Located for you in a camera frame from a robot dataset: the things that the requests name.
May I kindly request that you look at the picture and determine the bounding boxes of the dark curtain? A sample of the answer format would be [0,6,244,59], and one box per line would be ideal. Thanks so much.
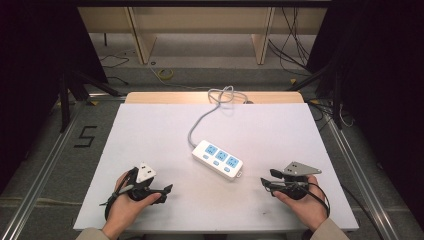
[0,0,108,194]
[306,0,424,231]

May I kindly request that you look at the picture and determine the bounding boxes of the black cable bundle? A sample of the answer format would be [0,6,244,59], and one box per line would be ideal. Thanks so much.
[268,7,313,73]

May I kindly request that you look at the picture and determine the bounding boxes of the thin black floor cable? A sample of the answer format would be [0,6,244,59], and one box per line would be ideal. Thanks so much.
[99,54,131,86]

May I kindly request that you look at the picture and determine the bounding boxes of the black metal stand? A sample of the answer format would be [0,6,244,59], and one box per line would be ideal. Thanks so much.
[286,63,344,131]
[58,69,123,134]

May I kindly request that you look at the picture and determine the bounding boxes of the person's right hand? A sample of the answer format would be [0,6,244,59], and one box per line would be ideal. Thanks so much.
[273,175,330,232]

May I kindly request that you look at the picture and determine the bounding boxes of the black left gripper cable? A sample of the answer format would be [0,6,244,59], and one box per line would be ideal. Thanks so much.
[99,166,139,221]

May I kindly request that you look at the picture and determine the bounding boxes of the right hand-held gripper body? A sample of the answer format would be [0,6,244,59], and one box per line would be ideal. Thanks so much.
[279,161,323,201]

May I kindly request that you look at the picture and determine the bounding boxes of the aluminium floor rail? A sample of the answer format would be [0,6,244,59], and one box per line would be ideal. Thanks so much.
[324,113,401,240]
[0,99,84,240]

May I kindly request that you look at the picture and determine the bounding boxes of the beige wooden desk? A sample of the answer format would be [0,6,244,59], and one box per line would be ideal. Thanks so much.
[78,7,328,66]

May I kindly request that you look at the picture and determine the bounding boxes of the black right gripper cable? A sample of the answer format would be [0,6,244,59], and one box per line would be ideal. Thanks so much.
[301,181,332,219]

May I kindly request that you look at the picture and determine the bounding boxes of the yellow cable coil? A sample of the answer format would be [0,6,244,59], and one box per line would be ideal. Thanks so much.
[156,68,175,81]

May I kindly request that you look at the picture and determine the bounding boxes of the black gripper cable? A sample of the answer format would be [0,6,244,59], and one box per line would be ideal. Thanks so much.
[301,181,332,219]
[99,166,139,221]

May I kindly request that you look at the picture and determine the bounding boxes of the white table board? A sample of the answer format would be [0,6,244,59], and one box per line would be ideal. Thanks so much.
[73,102,360,233]

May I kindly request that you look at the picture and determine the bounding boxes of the person's left hand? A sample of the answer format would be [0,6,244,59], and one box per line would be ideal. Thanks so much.
[101,171,163,239]

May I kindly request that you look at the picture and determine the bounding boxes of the white power strip blue sockets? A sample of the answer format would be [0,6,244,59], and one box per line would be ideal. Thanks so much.
[191,139,244,182]

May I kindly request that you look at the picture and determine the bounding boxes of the grey power strip cable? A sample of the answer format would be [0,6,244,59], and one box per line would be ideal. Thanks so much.
[187,85,254,149]

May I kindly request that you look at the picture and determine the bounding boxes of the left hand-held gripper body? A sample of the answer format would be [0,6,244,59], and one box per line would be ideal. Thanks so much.
[125,162,158,203]

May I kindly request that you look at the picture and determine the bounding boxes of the black and white floor cables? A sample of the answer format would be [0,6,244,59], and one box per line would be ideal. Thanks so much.
[306,98,355,130]

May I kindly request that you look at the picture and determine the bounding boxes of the wooden table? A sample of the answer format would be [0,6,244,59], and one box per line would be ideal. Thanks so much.
[124,91,305,105]

